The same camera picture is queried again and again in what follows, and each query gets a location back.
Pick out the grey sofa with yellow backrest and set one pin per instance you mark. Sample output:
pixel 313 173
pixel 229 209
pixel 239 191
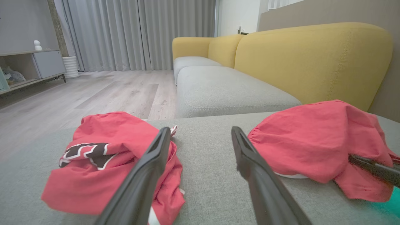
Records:
pixel 218 90

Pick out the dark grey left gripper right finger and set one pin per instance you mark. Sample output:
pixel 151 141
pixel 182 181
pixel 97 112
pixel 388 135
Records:
pixel 265 193

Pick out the grey TV cabinet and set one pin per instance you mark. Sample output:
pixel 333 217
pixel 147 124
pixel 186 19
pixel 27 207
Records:
pixel 48 64

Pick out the white ribbed plant pot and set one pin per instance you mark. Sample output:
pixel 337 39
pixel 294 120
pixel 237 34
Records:
pixel 71 67

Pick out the grey pleated curtain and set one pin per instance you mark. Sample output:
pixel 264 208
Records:
pixel 140 31

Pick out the small white figurine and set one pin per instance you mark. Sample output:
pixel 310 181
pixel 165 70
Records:
pixel 37 45

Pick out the red shorts with white stripe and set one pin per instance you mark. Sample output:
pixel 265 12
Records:
pixel 312 140

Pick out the grey plush toy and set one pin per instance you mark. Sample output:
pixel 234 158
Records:
pixel 14 76

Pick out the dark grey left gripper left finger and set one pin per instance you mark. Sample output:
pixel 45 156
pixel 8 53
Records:
pixel 140 187

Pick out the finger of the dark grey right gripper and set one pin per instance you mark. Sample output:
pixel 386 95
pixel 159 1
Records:
pixel 378 170

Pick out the red white basketball jersey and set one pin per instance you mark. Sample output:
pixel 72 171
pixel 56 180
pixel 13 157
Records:
pixel 109 131

